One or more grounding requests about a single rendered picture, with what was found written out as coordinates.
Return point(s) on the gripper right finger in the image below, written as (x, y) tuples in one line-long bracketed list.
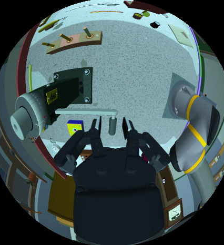
[(132, 141)]

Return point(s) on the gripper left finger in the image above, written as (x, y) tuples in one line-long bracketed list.
[(95, 137)]

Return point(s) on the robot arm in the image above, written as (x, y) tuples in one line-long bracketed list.
[(198, 107)]

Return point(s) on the light grey lever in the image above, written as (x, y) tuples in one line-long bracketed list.
[(85, 112)]

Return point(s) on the dark green lathe headstock body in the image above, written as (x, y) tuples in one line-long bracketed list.
[(66, 91)]

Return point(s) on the grey collet nose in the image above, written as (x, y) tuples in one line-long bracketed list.
[(20, 122)]

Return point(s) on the wooden bar rack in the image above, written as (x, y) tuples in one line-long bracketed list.
[(79, 42)]

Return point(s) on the brass bar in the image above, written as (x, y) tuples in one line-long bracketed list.
[(64, 37), (86, 31), (47, 44)]

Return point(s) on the dark red tray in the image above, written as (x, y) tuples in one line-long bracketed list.
[(142, 6)]

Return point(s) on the small wooden box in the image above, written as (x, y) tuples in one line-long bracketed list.
[(86, 156)]

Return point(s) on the blue and yellow box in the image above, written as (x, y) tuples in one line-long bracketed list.
[(74, 128)]

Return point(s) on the white round perforated disc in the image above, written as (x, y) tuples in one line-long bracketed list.
[(56, 148)]

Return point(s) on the brown wooden cupboard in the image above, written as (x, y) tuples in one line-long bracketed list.
[(169, 183)]

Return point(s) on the small green block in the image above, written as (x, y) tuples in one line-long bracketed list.
[(49, 176)]

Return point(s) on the yellow-brown cabinet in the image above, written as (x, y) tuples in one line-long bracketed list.
[(61, 197)]

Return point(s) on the orange pot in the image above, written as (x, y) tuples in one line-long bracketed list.
[(32, 177)]

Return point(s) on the brown framed gauge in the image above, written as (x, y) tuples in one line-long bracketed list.
[(174, 213)]

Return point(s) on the yellow-green thin rod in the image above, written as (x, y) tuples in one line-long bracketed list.
[(30, 78)]

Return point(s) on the brown shelf unit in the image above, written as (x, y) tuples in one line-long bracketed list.
[(6, 157)]

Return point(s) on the wooden shelf with labels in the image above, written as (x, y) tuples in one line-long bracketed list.
[(223, 153)]

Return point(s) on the beige flat board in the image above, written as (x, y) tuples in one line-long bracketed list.
[(180, 35)]

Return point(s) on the black short cylinder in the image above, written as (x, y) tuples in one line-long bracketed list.
[(154, 24)]

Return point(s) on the brown round tin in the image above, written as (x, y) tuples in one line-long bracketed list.
[(137, 16)]

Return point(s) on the yellow and red ruler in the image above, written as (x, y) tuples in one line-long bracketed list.
[(106, 11)]

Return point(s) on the green round lid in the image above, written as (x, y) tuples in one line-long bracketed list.
[(145, 13)]

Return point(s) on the thin grey stick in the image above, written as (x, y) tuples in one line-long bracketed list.
[(89, 6)]

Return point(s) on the grey-green square base plate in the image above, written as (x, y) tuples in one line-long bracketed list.
[(169, 107)]

